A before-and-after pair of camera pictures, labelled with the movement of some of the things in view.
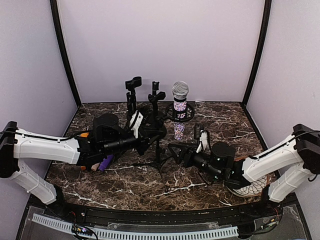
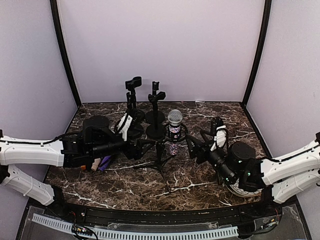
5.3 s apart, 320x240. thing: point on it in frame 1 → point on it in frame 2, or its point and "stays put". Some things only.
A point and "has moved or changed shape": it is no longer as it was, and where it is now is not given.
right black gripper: (188, 151) → (199, 147)
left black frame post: (53, 9) stays put
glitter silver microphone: (180, 91) has moved or changed shape
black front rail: (242, 212) stays put
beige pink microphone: (94, 167) has moved or changed shape
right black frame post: (267, 14) stays put
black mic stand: (131, 84) stays put
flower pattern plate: (255, 189) stays put
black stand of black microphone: (131, 99) stays put
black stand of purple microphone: (156, 96) → (156, 131)
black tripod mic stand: (155, 98) → (160, 164)
